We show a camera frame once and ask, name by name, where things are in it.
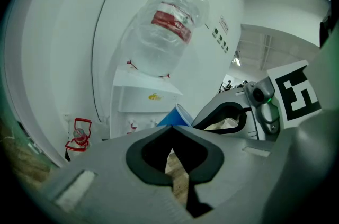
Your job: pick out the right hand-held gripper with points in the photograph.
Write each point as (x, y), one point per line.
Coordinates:
(296, 96)

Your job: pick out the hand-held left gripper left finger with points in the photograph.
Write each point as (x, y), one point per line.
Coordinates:
(106, 178)

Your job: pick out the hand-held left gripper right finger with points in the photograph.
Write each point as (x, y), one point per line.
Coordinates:
(238, 178)

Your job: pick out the blue plastic cup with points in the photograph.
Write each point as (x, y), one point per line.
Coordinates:
(172, 117)

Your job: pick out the large water bottle red label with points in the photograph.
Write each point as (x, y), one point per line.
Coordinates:
(164, 40)

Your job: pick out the ceiling lamp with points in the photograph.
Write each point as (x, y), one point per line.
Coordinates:
(237, 61)

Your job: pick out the small green wall sign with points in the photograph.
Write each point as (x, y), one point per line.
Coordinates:
(223, 43)
(226, 49)
(215, 31)
(219, 38)

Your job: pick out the white wall sign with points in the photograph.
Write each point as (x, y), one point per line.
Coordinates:
(223, 25)

